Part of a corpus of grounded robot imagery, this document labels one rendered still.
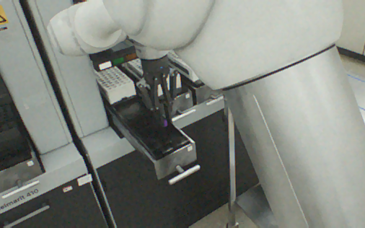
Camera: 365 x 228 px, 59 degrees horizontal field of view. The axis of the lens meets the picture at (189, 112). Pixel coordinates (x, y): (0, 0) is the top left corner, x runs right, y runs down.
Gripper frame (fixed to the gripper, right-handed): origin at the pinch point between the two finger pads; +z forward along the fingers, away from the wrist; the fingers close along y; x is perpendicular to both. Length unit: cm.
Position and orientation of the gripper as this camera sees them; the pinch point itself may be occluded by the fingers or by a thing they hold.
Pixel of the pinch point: (164, 114)
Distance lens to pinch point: 101.3
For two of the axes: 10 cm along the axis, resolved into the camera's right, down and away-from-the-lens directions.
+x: 5.5, 4.3, -7.2
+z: 1.0, 8.2, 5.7
